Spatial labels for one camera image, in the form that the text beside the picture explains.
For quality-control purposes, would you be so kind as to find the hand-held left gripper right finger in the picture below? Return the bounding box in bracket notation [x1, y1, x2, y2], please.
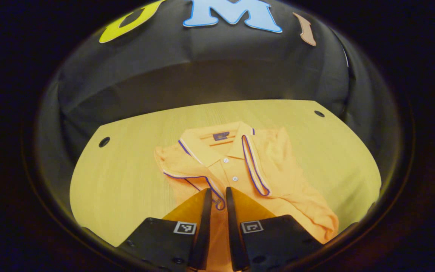
[225, 187, 324, 272]

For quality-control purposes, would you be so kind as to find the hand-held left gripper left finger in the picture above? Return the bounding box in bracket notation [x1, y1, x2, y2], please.
[117, 188, 213, 271]

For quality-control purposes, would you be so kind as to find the orange polo T-shirt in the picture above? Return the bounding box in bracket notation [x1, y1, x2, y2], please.
[154, 121, 340, 272]

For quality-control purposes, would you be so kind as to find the black backdrop cloth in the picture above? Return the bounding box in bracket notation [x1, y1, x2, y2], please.
[35, 0, 400, 231]

